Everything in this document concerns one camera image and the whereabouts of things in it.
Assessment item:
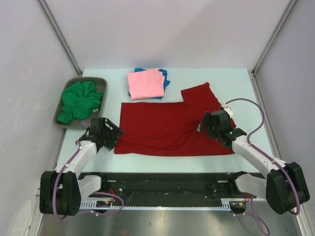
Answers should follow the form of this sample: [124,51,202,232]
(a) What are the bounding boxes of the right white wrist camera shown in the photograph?
[220,103,233,117]

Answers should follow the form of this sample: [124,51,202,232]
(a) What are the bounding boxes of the right aluminium side rail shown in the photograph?
[248,69,283,159]

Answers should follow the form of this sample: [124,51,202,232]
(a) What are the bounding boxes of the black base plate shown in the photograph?
[80,173,251,211]

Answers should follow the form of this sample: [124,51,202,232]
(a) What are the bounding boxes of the grey plastic tray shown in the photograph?
[54,77,108,129]

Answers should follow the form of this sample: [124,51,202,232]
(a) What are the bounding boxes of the red t shirt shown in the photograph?
[114,83,233,157]

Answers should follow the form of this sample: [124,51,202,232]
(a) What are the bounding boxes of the aluminium frame post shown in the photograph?
[252,0,299,76]
[36,0,83,76]

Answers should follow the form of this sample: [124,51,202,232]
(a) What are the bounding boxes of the pink folded t shirt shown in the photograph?
[127,68,165,101]

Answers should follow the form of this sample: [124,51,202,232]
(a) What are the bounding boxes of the purple cable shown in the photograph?
[53,120,125,221]
[225,98,302,234]

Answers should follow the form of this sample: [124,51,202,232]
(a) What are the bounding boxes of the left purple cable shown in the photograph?
[53,120,125,221]

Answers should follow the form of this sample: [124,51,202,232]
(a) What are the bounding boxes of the right aluminium frame post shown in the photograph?
[252,0,299,76]

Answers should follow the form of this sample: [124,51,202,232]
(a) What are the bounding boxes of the white slotted cable duct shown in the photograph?
[80,199,247,211]

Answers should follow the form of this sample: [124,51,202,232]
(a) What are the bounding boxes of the left aluminium frame post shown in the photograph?
[36,0,83,76]

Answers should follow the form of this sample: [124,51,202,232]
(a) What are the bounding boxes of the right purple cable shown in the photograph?
[225,98,302,234]

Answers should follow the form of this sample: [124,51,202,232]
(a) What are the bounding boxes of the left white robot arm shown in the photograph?
[39,118,125,221]

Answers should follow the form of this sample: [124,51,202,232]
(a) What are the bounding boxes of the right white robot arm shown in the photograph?
[197,110,310,214]

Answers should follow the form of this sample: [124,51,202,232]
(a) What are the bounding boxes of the green t shirt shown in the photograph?
[57,81,104,123]

